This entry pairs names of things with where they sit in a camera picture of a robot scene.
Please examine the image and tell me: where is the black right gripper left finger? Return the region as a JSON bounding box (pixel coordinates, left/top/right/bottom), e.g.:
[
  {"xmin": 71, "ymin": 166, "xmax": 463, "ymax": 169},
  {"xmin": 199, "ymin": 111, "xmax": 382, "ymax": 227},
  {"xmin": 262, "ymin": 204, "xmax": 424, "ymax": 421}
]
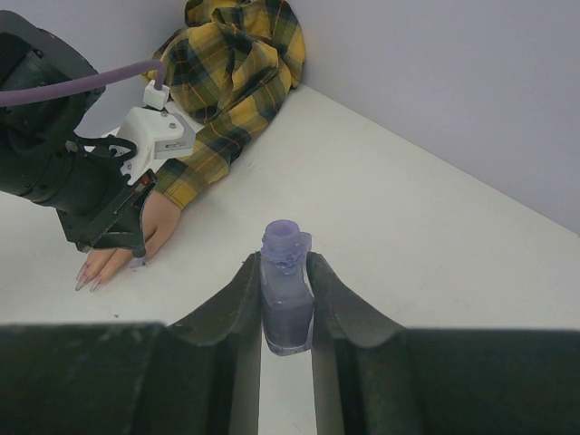
[{"xmin": 1, "ymin": 254, "xmax": 262, "ymax": 434}]

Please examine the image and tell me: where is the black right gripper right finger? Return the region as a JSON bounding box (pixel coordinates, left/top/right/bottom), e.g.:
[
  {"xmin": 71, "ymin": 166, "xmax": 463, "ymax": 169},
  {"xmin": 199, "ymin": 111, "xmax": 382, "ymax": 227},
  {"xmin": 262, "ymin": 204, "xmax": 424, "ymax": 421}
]
[{"xmin": 308, "ymin": 254, "xmax": 579, "ymax": 434}]

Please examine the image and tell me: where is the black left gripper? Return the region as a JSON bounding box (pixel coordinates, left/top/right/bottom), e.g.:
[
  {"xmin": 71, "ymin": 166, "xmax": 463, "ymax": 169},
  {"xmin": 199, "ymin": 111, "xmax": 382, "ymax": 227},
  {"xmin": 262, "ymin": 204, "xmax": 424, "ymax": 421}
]
[{"xmin": 56, "ymin": 169, "xmax": 157, "ymax": 256}]

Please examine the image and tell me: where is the purple nail polish bottle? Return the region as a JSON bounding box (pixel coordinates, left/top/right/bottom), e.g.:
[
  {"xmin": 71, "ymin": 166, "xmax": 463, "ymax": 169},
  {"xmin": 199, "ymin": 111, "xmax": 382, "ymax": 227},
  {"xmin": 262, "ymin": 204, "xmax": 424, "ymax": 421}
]
[{"xmin": 260, "ymin": 219, "xmax": 314, "ymax": 356}]

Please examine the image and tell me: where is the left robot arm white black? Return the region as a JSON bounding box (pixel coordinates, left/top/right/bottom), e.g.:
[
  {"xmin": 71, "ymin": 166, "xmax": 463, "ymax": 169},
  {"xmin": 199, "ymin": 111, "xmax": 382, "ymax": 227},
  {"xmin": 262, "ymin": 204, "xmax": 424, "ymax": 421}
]
[{"xmin": 1, "ymin": 10, "xmax": 156, "ymax": 257}]

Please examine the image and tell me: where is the mannequin hand with long nails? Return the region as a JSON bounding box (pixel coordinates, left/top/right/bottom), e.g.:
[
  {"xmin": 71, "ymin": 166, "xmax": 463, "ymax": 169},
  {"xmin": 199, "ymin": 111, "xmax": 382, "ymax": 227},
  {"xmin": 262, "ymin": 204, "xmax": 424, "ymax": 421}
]
[{"xmin": 74, "ymin": 191, "xmax": 182, "ymax": 293}]

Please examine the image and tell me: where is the yellow plaid shirt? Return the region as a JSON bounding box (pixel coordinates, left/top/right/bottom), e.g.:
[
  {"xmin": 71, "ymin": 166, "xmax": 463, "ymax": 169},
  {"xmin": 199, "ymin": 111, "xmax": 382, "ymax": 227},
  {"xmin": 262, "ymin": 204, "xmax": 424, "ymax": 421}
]
[{"xmin": 153, "ymin": 1, "xmax": 306, "ymax": 208}]

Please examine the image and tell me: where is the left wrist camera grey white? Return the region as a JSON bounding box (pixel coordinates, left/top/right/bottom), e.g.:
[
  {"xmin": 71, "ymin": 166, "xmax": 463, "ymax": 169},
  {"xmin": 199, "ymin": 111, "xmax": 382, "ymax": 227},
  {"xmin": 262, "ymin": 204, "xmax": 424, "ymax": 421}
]
[{"xmin": 115, "ymin": 81, "xmax": 196, "ymax": 186}]

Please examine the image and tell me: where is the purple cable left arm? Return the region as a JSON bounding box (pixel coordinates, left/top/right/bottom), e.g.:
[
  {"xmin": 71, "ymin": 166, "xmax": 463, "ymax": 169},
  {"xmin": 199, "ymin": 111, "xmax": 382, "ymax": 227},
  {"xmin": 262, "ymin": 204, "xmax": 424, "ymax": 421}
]
[{"xmin": 0, "ymin": 61, "xmax": 167, "ymax": 109}]

